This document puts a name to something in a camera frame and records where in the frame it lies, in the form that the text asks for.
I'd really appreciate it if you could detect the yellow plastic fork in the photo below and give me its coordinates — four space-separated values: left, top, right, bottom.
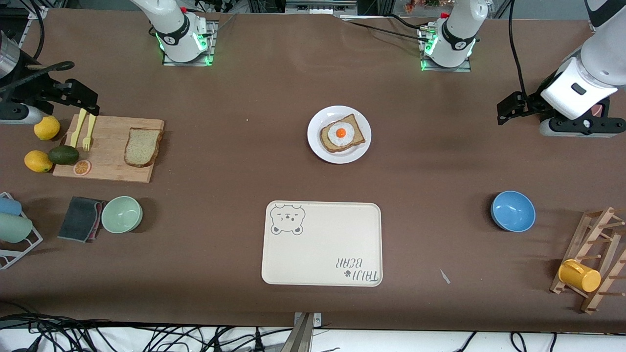
82 112 97 152

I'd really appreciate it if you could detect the wooden cutting board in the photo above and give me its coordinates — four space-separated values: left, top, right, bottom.
52 114 165 184

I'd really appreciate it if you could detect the dark crust bread slice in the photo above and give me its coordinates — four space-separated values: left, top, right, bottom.
319 113 366 154

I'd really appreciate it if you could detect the fried egg toy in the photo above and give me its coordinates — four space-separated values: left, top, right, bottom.
327 122 355 147

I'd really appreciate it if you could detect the light blue cup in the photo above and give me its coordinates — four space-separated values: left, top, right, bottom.
0 197 23 217

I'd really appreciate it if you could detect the yellow cup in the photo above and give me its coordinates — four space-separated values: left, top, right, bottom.
558 259 602 293

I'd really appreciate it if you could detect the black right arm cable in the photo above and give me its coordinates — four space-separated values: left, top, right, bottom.
0 0 75 93

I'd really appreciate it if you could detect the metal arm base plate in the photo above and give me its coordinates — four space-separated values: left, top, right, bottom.
161 20 219 67
418 24 472 73

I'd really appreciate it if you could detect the white wire rack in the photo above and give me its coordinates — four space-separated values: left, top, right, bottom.
0 192 44 270

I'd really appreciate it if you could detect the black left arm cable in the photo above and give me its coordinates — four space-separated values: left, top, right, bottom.
508 0 529 98

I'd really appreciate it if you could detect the yellow plastic knife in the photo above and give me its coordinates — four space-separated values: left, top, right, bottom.
70 108 88 148

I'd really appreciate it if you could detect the dark grey folded cloth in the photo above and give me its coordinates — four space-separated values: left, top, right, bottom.
57 196 107 243

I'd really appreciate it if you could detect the wooden cup rack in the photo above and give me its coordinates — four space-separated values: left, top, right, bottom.
549 206 626 314

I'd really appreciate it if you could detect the yellow lemon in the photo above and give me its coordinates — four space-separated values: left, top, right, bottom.
24 150 53 173
34 116 61 141

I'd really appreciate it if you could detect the light brown bread slice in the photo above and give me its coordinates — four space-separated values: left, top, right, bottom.
124 128 163 168

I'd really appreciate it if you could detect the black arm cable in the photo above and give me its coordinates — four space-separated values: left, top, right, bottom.
508 0 529 98
0 0 75 93

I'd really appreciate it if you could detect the white round plate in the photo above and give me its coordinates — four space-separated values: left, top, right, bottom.
307 105 372 164

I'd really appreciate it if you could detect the metal table clamp bracket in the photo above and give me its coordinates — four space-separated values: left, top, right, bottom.
286 312 323 352

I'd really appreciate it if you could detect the grey metal box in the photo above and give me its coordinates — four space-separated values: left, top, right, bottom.
285 0 358 16

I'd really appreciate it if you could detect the pale green cup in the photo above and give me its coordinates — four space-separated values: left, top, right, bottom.
0 213 34 244

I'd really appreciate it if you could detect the pale green bowl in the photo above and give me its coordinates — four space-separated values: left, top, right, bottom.
101 196 144 234

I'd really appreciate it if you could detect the green avocado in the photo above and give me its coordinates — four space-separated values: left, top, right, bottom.
47 145 80 166

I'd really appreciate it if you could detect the blue bowl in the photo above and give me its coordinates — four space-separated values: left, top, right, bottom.
491 190 537 233

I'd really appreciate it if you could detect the cream bear-print tray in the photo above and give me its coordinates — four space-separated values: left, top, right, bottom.
261 200 383 287

